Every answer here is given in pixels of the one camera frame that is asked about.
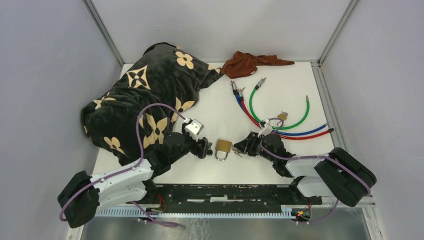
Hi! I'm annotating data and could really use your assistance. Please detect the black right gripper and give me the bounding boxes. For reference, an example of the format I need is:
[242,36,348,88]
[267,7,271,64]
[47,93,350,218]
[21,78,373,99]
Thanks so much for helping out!
[233,131,276,163]

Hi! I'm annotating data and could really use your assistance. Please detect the silver keys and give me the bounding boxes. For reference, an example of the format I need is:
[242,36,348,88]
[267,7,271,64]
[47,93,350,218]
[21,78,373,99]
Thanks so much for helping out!
[231,147,243,158]

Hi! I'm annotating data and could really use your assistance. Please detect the small brass padlock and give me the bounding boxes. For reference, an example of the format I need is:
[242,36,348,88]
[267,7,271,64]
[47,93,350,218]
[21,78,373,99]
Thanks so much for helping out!
[277,111,288,122]

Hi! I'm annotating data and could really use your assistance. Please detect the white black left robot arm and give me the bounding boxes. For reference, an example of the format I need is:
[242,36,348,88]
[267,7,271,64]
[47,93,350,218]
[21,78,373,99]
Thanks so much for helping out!
[57,132,213,228]

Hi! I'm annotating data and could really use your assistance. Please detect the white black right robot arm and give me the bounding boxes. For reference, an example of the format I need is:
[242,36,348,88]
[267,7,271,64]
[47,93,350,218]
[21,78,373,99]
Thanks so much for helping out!
[232,131,377,207]

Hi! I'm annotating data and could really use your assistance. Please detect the black floral patterned blanket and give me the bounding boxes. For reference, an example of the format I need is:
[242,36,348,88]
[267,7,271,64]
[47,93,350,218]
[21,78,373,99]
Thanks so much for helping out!
[80,42,223,166]

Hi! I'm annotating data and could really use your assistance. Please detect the brown crumpled cloth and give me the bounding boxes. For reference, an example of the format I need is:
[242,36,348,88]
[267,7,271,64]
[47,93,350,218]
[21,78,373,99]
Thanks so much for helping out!
[221,51,295,79]

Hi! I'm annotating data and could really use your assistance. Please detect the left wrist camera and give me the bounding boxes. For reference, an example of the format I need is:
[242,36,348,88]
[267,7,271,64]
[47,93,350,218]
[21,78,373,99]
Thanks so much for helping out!
[183,119,204,142]

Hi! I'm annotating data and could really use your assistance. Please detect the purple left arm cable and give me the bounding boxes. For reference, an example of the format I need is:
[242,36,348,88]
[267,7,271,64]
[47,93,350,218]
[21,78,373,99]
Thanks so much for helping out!
[58,103,191,229]

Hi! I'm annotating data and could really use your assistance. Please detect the red cable lock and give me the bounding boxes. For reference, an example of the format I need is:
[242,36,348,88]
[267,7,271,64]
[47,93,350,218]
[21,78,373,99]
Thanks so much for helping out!
[238,88,335,141]

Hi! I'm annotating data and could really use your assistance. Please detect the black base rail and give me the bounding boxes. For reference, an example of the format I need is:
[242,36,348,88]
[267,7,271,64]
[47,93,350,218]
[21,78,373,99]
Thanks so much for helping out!
[139,184,323,214]

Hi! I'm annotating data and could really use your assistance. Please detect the green cable lock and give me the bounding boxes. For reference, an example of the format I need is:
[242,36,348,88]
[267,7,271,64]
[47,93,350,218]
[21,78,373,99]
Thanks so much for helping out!
[248,77,310,130]

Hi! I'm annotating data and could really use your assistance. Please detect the blue cable lock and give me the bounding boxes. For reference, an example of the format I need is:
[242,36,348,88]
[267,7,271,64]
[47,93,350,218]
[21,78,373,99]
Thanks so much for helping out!
[230,80,329,137]

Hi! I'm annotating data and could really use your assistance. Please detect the white slotted cable duct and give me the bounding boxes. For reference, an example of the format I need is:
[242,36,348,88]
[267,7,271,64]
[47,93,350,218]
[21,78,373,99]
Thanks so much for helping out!
[95,206,296,220]

